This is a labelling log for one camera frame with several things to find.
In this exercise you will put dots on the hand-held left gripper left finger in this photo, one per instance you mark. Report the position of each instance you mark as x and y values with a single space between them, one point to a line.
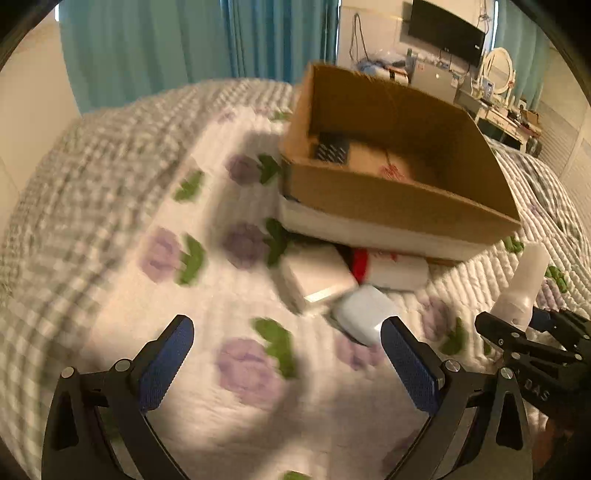
168 355

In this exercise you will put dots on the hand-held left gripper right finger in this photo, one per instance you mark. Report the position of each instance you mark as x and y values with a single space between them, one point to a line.
408 364

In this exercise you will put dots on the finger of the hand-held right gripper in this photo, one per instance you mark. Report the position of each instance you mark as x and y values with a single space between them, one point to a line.
508 339
561 321

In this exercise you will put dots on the white plastic bottle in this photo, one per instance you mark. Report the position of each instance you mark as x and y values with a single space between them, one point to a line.
524 288

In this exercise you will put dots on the brown cardboard box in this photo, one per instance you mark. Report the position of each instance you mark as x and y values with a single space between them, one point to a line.
397 203

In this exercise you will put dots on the white rounded case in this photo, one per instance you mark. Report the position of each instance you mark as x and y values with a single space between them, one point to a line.
362 311

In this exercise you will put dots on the white tube red cap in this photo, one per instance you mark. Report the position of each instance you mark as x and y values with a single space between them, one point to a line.
397 272

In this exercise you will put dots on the small white box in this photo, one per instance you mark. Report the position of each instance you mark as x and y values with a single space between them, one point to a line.
316 277

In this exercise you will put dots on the floral quilted bed cover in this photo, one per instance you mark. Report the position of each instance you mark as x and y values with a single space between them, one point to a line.
138 207

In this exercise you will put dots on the red patterned item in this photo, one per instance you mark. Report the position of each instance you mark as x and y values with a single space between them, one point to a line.
397 172

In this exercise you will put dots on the white dressing table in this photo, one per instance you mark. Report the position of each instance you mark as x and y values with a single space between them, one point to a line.
503 117

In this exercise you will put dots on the black remote control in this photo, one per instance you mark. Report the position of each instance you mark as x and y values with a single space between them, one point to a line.
331 147

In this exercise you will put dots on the oval white vanity mirror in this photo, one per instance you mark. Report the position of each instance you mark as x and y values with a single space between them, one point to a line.
498 69

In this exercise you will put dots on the silver laptop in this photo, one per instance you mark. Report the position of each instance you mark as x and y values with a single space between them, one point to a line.
434 81

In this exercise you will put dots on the blue cloth pile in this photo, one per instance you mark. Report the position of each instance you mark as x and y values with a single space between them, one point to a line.
378 62

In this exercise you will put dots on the teal curtain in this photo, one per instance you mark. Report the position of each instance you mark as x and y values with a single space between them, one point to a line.
184 50

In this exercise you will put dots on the black wall television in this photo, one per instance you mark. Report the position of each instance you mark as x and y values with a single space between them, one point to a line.
445 27

